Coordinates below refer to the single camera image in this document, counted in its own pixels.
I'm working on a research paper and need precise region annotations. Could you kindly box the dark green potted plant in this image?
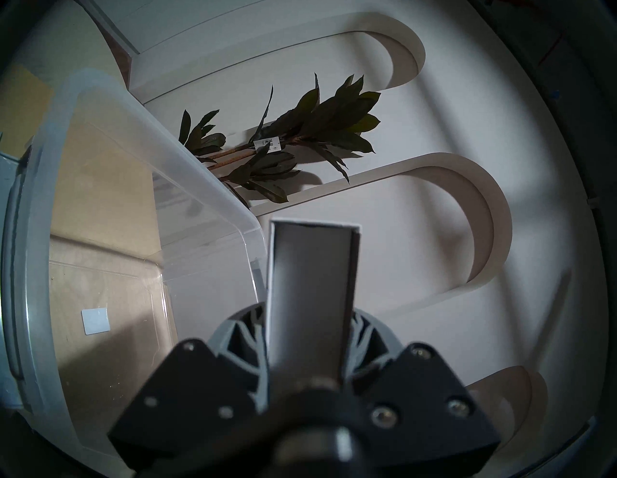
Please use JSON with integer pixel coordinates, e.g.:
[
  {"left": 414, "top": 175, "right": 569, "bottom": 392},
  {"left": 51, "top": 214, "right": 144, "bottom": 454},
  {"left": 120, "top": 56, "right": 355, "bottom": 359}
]
[{"left": 178, "top": 72, "right": 381, "bottom": 208}]

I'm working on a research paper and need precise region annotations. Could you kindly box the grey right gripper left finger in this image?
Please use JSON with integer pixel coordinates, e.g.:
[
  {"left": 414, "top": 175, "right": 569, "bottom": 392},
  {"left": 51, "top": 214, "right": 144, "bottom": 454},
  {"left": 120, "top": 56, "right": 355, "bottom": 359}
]
[{"left": 107, "top": 305, "right": 268, "bottom": 474}]

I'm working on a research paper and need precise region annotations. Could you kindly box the small white square label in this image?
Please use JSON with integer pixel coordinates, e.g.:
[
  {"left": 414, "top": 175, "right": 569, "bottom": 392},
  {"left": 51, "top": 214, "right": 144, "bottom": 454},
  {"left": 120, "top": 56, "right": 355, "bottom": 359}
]
[{"left": 81, "top": 307, "right": 111, "bottom": 335}]

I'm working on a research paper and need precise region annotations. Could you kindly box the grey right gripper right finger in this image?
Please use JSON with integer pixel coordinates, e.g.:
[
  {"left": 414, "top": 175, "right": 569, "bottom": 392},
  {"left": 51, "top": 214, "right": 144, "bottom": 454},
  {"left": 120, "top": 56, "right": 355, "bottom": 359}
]
[{"left": 345, "top": 311, "right": 502, "bottom": 475}]

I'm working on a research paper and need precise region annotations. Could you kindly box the clear plastic storage box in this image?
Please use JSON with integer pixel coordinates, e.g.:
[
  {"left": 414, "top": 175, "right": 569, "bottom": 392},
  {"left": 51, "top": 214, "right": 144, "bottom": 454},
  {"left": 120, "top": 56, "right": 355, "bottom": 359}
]
[{"left": 0, "top": 67, "right": 268, "bottom": 475}]

